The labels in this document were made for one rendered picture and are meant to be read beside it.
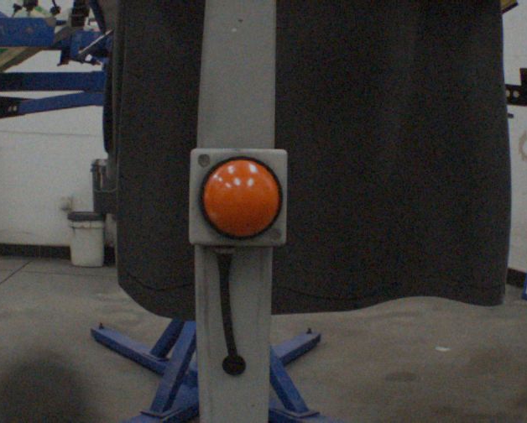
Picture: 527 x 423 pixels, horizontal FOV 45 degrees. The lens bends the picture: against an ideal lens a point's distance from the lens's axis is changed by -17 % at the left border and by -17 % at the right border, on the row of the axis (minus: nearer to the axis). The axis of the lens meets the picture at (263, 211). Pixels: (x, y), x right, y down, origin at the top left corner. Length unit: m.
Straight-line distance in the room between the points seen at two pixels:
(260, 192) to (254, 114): 0.06
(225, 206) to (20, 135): 5.12
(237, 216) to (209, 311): 0.07
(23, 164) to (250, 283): 5.06
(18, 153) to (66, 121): 0.49
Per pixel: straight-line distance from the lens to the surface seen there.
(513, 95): 1.83
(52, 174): 5.39
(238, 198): 0.36
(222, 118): 0.40
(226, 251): 0.39
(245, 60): 0.41
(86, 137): 5.36
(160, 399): 1.83
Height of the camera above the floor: 0.66
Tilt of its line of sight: 3 degrees down
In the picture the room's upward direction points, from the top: 1 degrees clockwise
